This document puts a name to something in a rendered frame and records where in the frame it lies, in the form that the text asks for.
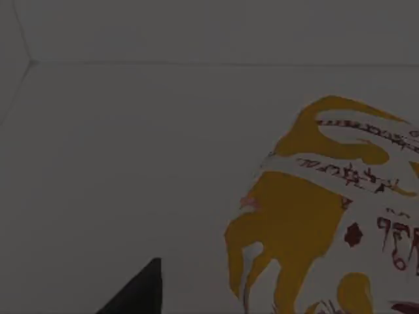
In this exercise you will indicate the white and yellow printed packet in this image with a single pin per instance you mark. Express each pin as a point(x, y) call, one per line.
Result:
point(314, 216)

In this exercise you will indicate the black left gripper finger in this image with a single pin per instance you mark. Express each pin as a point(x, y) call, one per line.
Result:
point(144, 291)

